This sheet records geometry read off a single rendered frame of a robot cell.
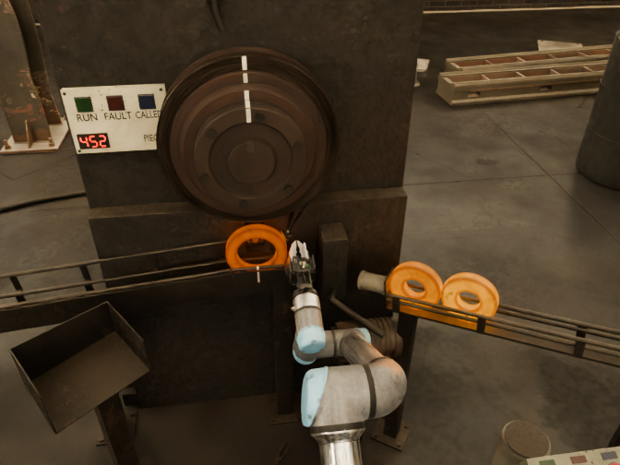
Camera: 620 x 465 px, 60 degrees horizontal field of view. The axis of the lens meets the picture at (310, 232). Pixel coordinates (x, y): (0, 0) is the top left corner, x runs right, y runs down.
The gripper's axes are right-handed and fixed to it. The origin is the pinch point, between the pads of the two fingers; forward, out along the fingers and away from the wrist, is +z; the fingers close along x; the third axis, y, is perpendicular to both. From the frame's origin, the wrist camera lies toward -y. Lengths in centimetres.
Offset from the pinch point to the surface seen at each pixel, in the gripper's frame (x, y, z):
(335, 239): -11.0, 6.1, -3.2
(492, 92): -202, -152, 252
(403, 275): -28.8, 5.0, -17.0
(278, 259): 6.2, -1.1, -3.8
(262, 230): 10.4, 9.4, -0.2
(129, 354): 49, -6, -28
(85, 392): 59, -4, -38
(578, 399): -108, -67, -36
